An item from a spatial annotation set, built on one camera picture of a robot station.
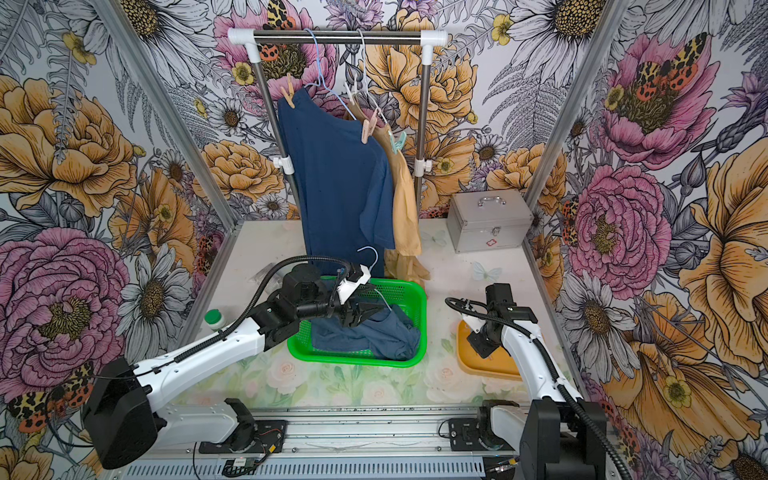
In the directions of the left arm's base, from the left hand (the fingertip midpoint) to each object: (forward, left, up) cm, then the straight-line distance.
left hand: (375, 302), depth 74 cm
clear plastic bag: (+19, +34, -18) cm, 43 cm away
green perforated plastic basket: (+12, -9, -15) cm, 21 cm away
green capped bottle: (+3, +45, -12) cm, 47 cm away
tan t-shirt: (+15, -8, -3) cm, 17 cm away
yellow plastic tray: (-11, -31, -13) cm, 36 cm away
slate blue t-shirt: (-1, -4, -15) cm, 16 cm away
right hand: (-5, -29, -15) cm, 33 cm away
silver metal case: (+37, -37, -8) cm, 53 cm away
